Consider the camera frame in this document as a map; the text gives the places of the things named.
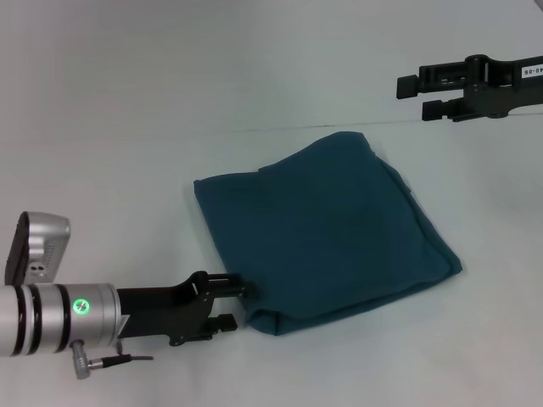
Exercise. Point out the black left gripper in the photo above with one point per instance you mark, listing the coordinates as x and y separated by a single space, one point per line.
165 307

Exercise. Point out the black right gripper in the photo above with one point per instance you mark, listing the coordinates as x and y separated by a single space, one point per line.
505 85

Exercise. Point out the blue t-shirt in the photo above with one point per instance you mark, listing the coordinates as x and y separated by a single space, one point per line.
322 229

